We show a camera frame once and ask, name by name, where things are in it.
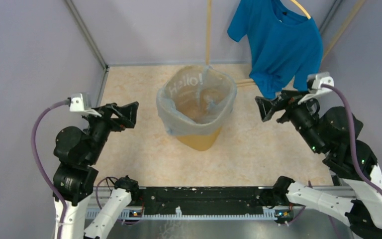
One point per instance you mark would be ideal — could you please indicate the yellow slatted trash bin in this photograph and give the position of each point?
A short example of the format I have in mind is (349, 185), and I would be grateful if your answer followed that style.
(200, 142)

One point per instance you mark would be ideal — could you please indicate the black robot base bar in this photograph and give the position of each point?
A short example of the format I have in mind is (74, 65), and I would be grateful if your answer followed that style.
(210, 201)

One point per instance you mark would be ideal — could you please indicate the grey metal corner rail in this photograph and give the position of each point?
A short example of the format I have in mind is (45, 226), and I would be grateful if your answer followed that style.
(81, 25)

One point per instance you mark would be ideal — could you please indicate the light blue plastic trash bag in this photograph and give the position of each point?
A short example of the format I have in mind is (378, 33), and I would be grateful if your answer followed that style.
(197, 100)

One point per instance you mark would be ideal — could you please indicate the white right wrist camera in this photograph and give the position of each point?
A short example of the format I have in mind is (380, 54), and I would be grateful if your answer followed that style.
(317, 86)

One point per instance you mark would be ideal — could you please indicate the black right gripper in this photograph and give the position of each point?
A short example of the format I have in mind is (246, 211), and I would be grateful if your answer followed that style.
(266, 107)

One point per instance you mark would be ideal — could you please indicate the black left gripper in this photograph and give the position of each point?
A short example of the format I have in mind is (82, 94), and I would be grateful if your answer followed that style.
(127, 113)

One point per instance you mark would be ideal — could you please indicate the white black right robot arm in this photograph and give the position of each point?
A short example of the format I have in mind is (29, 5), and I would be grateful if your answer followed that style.
(335, 134)

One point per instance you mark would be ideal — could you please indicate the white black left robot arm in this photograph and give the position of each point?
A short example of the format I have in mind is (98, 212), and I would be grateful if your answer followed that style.
(78, 150)

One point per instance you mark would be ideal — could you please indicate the blue t-shirt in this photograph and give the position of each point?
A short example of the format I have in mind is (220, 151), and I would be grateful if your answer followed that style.
(285, 46)

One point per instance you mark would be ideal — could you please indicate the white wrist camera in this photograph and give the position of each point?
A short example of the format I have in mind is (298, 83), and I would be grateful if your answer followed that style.
(81, 104)
(317, 86)

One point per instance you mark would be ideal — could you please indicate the wooden clothes rack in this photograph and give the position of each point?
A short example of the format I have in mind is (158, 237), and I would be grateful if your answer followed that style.
(335, 6)

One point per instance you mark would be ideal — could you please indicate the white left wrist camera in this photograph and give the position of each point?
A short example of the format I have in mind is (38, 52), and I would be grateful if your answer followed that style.
(81, 104)

